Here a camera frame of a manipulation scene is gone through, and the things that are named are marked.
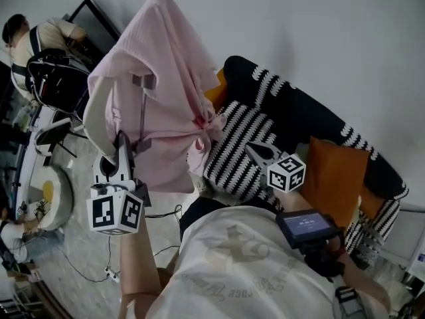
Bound wooden shelf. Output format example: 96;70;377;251
0;261;46;319

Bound person's right forearm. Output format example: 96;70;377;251
274;191;393;319

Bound person's left forearm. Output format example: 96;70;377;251
118;211;162;319

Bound orange cushion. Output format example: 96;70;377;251
300;136;371;229

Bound person's white t-shirt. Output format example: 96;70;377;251
145;204;345;319

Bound black strap buckle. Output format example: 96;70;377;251
333;286;366;319

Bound dark chair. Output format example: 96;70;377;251
33;110;88;159

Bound pink cloth garment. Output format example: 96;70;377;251
87;0;230;194

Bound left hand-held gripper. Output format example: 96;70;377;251
86;130;153;236

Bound white cabinet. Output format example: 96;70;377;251
378;204;425;280

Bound white clothes hanger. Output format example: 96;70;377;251
82;72;157;161

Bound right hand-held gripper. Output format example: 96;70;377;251
244;140;307;209

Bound white power strip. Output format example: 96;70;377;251
104;266;122;284

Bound black floor cable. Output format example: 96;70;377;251
56;234;112;284
145;204;184;219

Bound person's black shorts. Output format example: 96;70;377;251
179;196;233;245

